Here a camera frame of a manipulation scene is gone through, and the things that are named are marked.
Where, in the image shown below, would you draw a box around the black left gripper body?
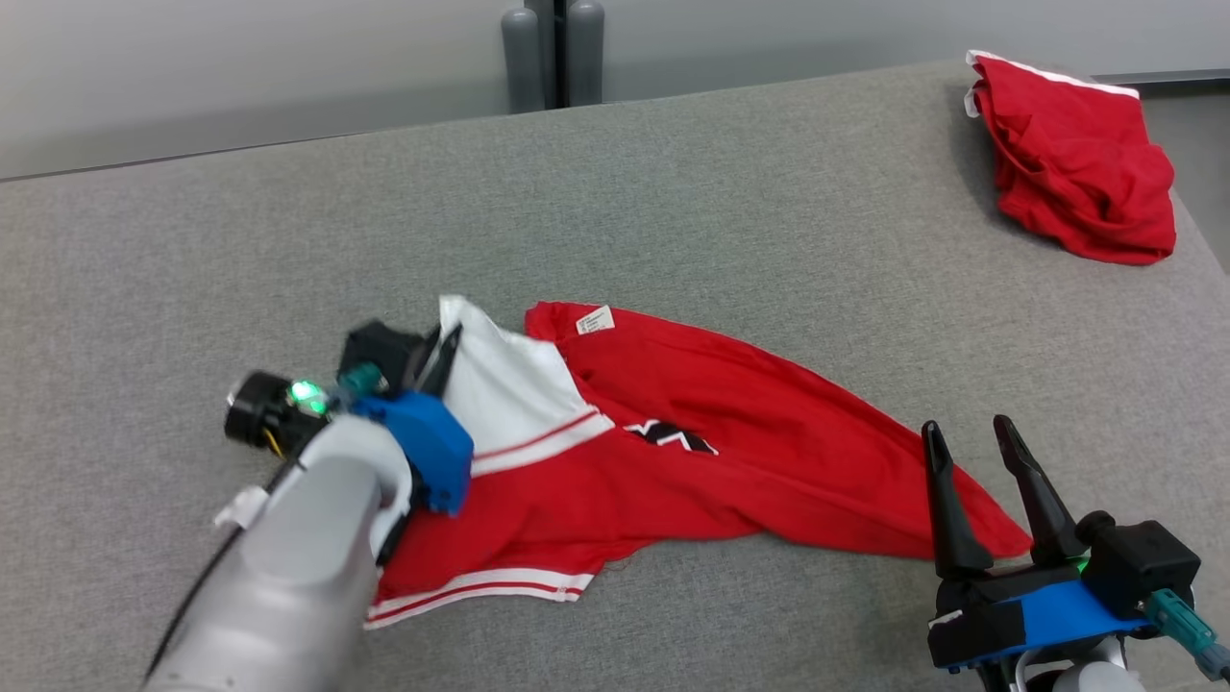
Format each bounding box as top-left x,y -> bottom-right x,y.
224,320 -> 429,453

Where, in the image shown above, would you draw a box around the red white basketball jersey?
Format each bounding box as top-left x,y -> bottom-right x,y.
363,295 -> 1034,630

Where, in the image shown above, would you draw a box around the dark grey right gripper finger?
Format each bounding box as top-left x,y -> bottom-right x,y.
921,420 -> 996,581
993,415 -> 1087,566

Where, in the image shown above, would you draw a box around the teal right cable connector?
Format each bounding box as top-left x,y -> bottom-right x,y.
1144,588 -> 1230,683

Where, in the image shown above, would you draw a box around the black cable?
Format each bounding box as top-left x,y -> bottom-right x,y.
144,459 -> 308,679

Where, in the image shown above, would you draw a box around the red basketball shorts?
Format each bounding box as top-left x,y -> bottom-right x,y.
964,50 -> 1178,266

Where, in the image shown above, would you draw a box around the teal cable connector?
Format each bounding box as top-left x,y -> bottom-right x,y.
336,363 -> 387,405
1144,588 -> 1230,683

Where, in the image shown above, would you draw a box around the teal left cable connector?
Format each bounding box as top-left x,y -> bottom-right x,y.
336,363 -> 387,405

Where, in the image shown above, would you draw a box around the grey metal partition post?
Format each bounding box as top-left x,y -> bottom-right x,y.
524,0 -> 579,109

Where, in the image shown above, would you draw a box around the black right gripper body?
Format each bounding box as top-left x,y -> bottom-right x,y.
927,511 -> 1202,669

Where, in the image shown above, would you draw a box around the grey cylindrical post foot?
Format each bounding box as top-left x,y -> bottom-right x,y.
565,0 -> 606,107
500,8 -> 546,114

